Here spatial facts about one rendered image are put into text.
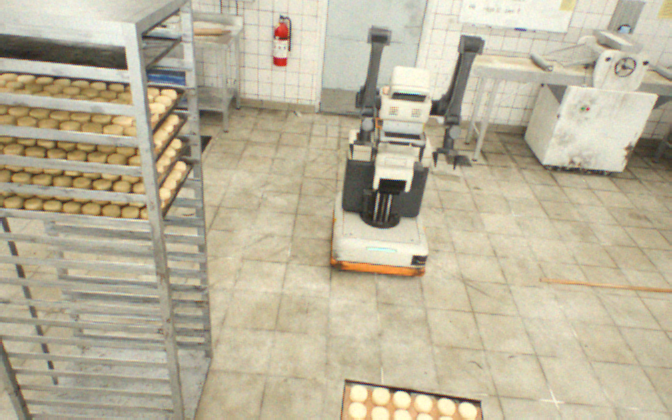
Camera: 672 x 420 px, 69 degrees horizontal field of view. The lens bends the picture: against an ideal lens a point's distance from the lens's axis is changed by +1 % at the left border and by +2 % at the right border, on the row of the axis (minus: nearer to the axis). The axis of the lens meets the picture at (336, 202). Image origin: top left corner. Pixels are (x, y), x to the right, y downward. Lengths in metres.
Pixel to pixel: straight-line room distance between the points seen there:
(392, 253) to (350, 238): 0.28
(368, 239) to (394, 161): 0.57
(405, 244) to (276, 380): 1.16
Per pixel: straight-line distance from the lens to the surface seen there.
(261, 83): 5.60
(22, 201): 1.75
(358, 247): 3.09
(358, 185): 3.22
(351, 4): 5.34
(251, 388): 2.63
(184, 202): 1.99
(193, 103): 1.79
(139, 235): 2.15
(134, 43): 1.28
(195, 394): 2.45
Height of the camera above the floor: 2.11
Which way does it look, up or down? 32 degrees down
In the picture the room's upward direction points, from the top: 6 degrees clockwise
